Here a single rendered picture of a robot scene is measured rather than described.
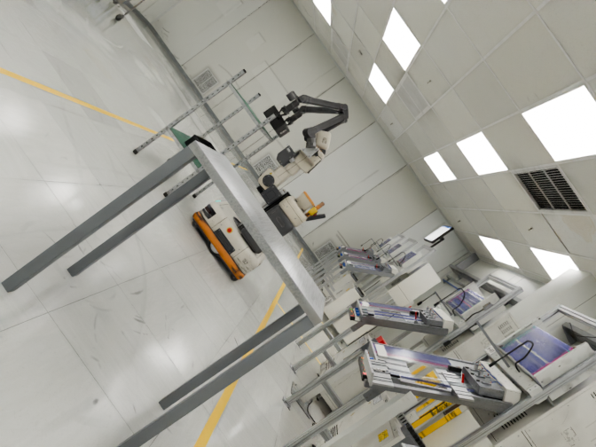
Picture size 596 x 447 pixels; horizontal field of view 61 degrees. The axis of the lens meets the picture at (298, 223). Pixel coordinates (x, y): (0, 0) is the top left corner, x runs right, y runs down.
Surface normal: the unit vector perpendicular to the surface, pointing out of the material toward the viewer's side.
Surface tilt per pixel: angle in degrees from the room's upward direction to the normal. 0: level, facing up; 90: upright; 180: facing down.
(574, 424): 90
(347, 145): 90
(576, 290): 90
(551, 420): 90
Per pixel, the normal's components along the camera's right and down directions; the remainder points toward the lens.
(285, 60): -0.06, 0.04
